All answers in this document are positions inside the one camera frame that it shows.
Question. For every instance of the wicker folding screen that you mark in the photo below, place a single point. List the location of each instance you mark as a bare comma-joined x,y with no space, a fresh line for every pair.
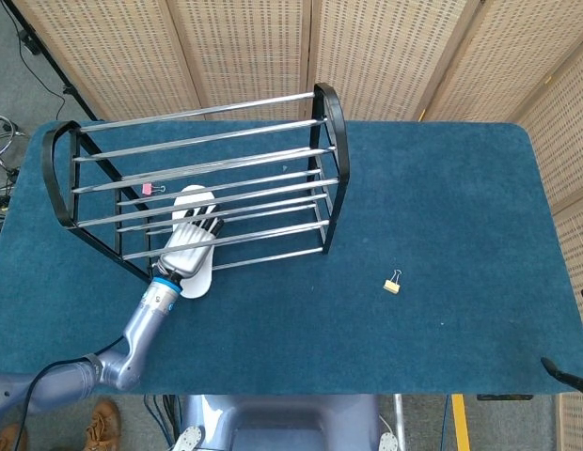
249,47

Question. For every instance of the brown leather boot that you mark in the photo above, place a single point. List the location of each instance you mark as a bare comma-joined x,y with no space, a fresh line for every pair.
103,425
11,437

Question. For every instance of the pink binder clip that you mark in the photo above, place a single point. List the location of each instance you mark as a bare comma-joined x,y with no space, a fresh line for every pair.
146,189

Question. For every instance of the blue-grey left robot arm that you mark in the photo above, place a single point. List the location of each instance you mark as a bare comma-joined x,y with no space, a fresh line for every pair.
141,329

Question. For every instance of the white metal table leg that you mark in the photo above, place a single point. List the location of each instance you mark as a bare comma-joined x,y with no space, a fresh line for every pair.
399,423

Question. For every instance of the yellow binder clip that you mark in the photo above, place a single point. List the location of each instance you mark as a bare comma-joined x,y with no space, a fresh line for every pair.
391,286

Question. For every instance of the black and chrome shoe rack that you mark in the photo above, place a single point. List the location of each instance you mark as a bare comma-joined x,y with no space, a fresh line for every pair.
341,141

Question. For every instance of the blue-grey robot torso base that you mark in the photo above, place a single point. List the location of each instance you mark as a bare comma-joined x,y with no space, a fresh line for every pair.
282,423

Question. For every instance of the white slipper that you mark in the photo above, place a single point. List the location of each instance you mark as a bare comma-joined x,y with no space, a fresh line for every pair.
197,284

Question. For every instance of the blue carpet table cover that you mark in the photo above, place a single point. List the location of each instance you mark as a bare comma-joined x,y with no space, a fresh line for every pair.
414,211

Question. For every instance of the black power adapter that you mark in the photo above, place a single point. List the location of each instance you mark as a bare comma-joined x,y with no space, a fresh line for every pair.
28,42

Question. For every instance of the chrome chair base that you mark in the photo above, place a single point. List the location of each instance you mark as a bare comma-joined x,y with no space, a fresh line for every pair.
0,136

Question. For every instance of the silver and black left robot hand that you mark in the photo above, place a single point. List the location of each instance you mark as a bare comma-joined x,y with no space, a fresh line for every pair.
185,253

